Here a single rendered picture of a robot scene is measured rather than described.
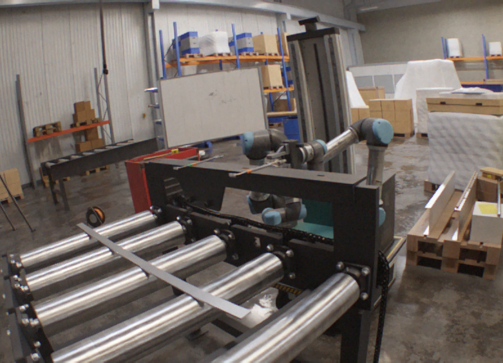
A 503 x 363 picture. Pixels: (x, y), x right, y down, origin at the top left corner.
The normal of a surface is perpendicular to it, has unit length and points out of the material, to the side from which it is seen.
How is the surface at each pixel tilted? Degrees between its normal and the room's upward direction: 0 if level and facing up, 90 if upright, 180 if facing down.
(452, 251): 90
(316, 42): 90
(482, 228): 90
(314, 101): 90
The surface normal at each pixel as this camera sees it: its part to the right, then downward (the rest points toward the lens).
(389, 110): -0.63, 0.25
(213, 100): 0.34, 0.17
